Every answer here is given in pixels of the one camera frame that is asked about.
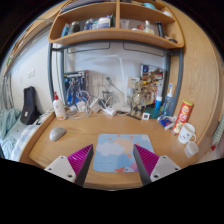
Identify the sky pattern mouse pad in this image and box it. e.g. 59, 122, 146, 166
93, 134, 154, 173

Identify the white lotion pump bottle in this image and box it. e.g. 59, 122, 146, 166
53, 92, 67, 120

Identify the white face mug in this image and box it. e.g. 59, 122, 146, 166
178, 123, 196, 144

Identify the small white cup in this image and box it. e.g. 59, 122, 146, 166
184, 141, 199, 158

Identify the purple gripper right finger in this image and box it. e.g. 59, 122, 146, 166
133, 145, 180, 185

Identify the blue spray bottle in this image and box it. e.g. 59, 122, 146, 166
163, 83, 173, 115

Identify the grey metal desk frame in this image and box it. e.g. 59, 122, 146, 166
48, 40, 183, 113

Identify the grey computer mouse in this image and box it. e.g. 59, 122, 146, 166
49, 127, 66, 141

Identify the small white cube clock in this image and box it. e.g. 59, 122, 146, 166
142, 112, 150, 120

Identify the wooden wall shelf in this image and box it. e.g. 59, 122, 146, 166
48, 0, 184, 49

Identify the white power strip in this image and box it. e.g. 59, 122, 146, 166
102, 106, 116, 116

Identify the red chips can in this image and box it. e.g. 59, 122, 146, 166
172, 100, 193, 134

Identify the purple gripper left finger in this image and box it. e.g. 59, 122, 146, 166
45, 145, 93, 186

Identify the light bedding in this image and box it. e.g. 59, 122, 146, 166
0, 108, 43, 162

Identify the blue robot model box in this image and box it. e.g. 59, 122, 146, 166
64, 70, 89, 106

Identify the gold robot figure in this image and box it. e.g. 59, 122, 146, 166
131, 72, 157, 117

